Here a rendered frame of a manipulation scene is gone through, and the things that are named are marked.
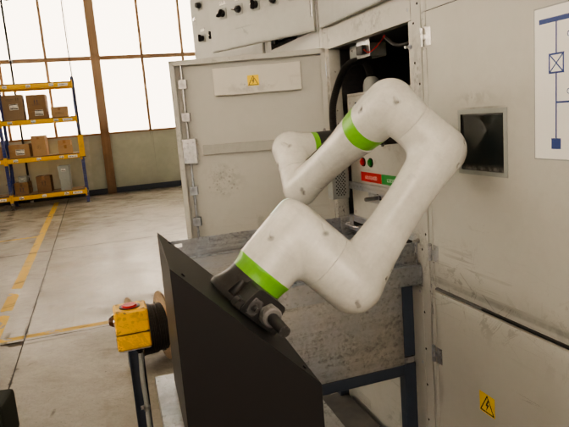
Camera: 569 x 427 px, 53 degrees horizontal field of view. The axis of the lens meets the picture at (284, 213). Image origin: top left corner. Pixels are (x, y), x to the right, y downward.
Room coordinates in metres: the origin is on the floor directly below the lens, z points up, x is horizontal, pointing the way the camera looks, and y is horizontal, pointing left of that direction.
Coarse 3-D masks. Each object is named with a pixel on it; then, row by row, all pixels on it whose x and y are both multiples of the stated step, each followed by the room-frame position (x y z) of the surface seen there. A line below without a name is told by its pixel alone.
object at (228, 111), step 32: (192, 64) 2.34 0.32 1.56; (224, 64) 2.34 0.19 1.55; (256, 64) 2.30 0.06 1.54; (288, 64) 2.29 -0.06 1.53; (320, 64) 2.32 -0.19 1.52; (192, 96) 2.34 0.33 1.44; (224, 96) 2.34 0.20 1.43; (256, 96) 2.33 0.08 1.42; (288, 96) 2.32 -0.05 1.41; (320, 96) 2.32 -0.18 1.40; (192, 128) 2.34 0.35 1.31; (224, 128) 2.34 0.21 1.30; (256, 128) 2.33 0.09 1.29; (288, 128) 2.32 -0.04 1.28; (320, 128) 2.32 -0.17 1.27; (192, 160) 2.32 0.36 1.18; (224, 160) 2.34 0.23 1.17; (256, 160) 2.33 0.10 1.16; (192, 192) 2.32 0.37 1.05; (224, 192) 2.34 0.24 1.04; (256, 192) 2.33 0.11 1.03; (320, 192) 2.32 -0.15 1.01; (192, 224) 2.35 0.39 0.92; (224, 224) 2.34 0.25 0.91; (256, 224) 2.33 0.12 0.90
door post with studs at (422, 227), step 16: (416, 0) 1.66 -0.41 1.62; (416, 16) 1.66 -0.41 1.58; (416, 32) 1.66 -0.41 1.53; (416, 48) 1.67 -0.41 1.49; (416, 64) 1.67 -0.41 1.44; (416, 80) 1.67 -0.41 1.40; (416, 240) 1.69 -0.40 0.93; (432, 368) 1.65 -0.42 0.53; (432, 384) 1.65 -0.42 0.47; (432, 400) 1.65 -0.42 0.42; (432, 416) 1.66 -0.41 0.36
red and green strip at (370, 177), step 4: (364, 172) 2.11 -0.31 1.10; (364, 176) 2.11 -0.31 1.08; (368, 176) 2.08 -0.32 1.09; (372, 176) 2.05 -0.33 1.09; (376, 176) 2.02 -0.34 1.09; (380, 176) 1.99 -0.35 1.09; (384, 176) 1.96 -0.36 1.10; (388, 176) 1.94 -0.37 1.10; (392, 176) 1.91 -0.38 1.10; (364, 180) 2.11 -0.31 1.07; (368, 180) 2.08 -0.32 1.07; (372, 180) 2.06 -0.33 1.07; (376, 180) 2.02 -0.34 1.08; (380, 180) 1.99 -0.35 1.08; (384, 180) 1.96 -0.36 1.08; (388, 180) 1.94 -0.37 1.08; (392, 180) 1.91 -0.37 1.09; (384, 184) 1.97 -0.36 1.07; (388, 184) 1.94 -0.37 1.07
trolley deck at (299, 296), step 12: (204, 264) 1.91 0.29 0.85; (216, 264) 1.90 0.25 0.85; (228, 264) 1.89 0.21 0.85; (396, 276) 1.65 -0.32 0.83; (408, 276) 1.66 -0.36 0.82; (420, 276) 1.68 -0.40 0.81; (300, 288) 1.55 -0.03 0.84; (384, 288) 1.64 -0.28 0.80; (396, 288) 1.65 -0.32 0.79; (288, 300) 1.54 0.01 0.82; (300, 300) 1.55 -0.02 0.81; (312, 300) 1.57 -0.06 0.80; (324, 300) 1.58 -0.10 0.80
